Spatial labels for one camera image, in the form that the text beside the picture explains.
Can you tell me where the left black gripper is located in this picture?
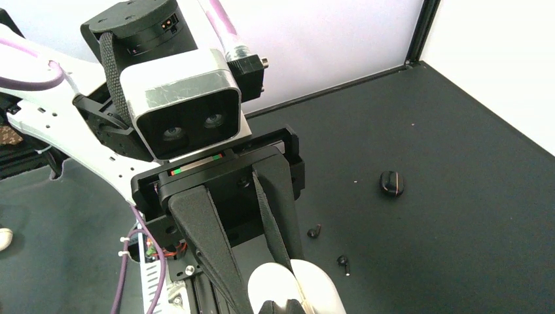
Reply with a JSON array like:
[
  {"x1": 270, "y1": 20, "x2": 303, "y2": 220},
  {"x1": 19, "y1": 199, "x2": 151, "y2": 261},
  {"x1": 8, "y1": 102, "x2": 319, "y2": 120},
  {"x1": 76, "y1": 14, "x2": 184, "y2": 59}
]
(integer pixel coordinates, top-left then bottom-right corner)
[{"x1": 131, "y1": 127, "x2": 305, "y2": 313}]

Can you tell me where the black earbud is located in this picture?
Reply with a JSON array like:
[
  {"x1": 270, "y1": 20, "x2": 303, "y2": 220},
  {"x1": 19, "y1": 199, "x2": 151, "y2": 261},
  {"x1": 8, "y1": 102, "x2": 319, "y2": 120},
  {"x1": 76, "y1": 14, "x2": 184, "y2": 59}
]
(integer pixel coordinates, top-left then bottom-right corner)
[
  {"x1": 306, "y1": 224, "x2": 322, "y2": 239},
  {"x1": 336, "y1": 254, "x2": 351, "y2": 276}
]

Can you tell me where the black earbuds charging case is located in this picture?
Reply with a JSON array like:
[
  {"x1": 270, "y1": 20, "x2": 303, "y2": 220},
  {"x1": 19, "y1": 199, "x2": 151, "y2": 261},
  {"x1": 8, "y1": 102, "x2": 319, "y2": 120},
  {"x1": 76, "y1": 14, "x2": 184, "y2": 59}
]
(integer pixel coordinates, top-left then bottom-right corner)
[{"x1": 379, "y1": 171, "x2": 406, "y2": 198}]

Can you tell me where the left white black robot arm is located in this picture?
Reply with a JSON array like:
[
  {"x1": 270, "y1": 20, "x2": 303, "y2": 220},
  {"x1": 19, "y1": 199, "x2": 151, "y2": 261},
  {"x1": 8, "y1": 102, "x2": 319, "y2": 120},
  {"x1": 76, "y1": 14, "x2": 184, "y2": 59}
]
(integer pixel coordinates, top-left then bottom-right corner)
[{"x1": 1, "y1": 1, "x2": 304, "y2": 313}]

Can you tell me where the left green circuit board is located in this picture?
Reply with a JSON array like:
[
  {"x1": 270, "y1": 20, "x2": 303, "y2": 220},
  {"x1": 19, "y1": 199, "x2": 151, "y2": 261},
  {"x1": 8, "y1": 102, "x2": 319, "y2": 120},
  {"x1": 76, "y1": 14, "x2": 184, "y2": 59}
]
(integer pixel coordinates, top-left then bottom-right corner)
[{"x1": 145, "y1": 241, "x2": 188, "y2": 259}]

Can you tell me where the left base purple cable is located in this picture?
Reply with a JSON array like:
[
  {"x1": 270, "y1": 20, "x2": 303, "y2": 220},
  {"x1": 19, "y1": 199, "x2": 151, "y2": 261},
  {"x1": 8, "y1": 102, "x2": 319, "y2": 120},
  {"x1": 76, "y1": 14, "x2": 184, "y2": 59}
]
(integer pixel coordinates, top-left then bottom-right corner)
[{"x1": 109, "y1": 205, "x2": 168, "y2": 314}]

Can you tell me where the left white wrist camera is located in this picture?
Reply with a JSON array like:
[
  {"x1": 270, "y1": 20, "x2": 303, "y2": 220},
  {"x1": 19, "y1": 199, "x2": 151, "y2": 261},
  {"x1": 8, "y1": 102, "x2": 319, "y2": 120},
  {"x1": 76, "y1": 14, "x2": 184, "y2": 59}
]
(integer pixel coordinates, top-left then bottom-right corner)
[{"x1": 120, "y1": 48, "x2": 242, "y2": 161}]

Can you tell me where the black aluminium mounting rail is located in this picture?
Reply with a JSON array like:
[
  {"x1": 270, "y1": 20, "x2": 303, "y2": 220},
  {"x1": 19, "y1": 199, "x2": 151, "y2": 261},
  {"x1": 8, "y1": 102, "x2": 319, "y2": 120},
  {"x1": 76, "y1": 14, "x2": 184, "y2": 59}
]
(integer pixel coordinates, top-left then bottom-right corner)
[{"x1": 166, "y1": 251, "x2": 235, "y2": 314}]

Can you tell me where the white perforated cable duct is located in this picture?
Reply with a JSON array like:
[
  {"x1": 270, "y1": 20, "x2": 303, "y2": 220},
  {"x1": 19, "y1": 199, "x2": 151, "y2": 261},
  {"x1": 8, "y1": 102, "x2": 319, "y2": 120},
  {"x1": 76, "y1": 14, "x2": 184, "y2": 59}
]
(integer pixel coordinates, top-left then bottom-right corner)
[{"x1": 136, "y1": 233, "x2": 169, "y2": 314}]

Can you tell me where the black enclosure frame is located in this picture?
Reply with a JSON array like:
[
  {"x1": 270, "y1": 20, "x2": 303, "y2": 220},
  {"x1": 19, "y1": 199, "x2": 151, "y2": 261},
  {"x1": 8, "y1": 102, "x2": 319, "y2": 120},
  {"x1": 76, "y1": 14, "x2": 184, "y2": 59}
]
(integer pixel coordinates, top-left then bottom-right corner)
[{"x1": 235, "y1": 1, "x2": 554, "y2": 152}]

